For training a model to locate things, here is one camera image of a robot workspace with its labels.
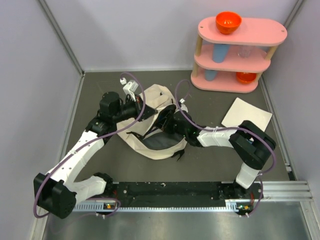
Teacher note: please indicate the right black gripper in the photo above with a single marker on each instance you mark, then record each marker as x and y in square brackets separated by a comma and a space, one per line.
[164, 124]

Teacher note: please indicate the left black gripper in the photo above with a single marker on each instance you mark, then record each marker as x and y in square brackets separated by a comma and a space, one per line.
[137, 103]

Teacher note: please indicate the cream canvas student backpack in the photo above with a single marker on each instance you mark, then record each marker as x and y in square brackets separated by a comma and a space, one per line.
[149, 141]

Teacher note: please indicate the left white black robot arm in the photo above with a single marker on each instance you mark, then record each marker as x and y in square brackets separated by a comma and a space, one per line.
[57, 192]

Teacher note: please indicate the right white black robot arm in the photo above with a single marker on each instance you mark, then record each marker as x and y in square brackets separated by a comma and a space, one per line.
[252, 145]

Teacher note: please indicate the blue cup on bottom shelf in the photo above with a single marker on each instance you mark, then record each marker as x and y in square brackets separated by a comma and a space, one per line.
[209, 75]

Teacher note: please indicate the blue cup on shelf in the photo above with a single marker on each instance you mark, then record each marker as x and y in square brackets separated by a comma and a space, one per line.
[209, 75]
[219, 52]

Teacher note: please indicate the white square notebook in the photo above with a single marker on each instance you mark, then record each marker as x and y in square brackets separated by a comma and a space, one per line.
[241, 111]

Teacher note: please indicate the pink three-tier shelf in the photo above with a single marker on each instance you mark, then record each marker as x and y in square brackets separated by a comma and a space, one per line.
[262, 33]

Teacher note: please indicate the blue cup on middle shelf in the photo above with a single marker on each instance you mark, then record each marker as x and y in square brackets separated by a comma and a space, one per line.
[219, 52]

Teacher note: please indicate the orange bowl on bottom shelf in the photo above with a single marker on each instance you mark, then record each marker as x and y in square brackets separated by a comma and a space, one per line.
[246, 77]

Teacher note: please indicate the orange bowl on shelf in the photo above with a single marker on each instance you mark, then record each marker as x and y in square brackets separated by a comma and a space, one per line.
[246, 77]
[227, 22]

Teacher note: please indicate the clear glass on middle shelf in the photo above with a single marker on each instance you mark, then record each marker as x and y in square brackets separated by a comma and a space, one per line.
[244, 51]

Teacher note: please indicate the orange bowl on top shelf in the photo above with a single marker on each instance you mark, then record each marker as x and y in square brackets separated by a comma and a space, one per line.
[227, 22]

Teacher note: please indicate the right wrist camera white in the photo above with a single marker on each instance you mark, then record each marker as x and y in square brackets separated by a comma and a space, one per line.
[182, 105]

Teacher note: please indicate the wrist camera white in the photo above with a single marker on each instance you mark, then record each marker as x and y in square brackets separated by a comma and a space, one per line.
[129, 87]
[182, 105]

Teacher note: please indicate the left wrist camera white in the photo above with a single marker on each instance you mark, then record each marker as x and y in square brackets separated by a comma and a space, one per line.
[129, 87]

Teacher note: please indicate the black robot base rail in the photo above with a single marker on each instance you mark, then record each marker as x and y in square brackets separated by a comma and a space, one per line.
[171, 194]

